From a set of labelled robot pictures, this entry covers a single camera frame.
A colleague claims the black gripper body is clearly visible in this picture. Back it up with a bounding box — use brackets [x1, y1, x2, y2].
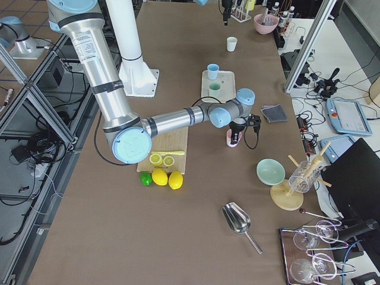
[229, 115, 261, 135]
[221, 0, 235, 12]

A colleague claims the pink bowl with ice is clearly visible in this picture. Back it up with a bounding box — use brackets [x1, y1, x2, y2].
[254, 14, 279, 34]

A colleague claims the steel ice scoop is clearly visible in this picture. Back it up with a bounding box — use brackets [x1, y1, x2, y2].
[222, 202, 263, 255]

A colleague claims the wine glass rack tray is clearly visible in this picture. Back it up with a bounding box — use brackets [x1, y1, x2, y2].
[279, 219, 356, 284]

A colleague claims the blue plastic cup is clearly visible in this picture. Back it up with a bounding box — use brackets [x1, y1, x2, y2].
[207, 64, 219, 80]

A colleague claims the white wire cup rack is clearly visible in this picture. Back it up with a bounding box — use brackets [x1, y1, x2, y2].
[231, 0, 252, 23]

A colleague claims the yellow plastic knife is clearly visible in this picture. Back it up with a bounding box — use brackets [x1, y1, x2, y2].
[151, 151, 185, 156]

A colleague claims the pink plastic cup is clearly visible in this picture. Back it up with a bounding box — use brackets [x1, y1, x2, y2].
[226, 129, 242, 147]

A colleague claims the grey folded cloth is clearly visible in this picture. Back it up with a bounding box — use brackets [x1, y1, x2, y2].
[261, 104, 288, 124]

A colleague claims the yellow lemon right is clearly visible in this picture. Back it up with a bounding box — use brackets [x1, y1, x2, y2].
[169, 171, 183, 190]

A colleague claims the halved lemon piece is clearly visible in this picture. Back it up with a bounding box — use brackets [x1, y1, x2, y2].
[163, 156, 175, 167]
[149, 153, 163, 166]

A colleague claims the wooden cup tree stand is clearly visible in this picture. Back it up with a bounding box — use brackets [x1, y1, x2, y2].
[270, 142, 332, 211]

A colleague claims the beige rabbit tray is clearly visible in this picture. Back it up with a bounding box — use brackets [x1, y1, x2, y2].
[201, 70, 236, 103]

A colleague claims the yellow lemon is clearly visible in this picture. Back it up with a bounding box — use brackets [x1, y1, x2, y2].
[169, 171, 183, 190]
[151, 169, 168, 186]

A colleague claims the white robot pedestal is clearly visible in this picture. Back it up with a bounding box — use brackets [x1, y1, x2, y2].
[106, 0, 159, 97]

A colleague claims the green lime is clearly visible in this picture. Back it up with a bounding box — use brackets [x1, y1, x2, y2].
[140, 172, 153, 186]

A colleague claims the bamboo cutting board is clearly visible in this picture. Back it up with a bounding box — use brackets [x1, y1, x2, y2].
[137, 128, 188, 175]

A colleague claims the yellow cup on rack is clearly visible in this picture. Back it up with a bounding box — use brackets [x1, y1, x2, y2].
[245, 0, 256, 11]

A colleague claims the steel muddler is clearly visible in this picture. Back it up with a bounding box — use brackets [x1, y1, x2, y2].
[261, 8, 268, 26]

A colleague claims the green plastic cup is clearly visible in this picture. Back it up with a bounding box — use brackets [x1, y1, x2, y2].
[208, 83, 221, 98]

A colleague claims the yellow lemon left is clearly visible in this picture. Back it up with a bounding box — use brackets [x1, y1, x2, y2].
[151, 169, 168, 186]

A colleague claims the cream plastic cup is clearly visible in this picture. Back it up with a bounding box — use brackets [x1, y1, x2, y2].
[226, 36, 238, 52]

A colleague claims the green bowl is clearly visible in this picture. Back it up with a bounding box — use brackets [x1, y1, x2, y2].
[256, 159, 286, 186]

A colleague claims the teach pendant tablet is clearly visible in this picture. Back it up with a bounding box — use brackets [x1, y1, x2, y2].
[326, 98, 372, 137]

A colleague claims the clear glass mug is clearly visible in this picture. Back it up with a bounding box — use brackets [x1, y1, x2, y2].
[289, 161, 321, 193]

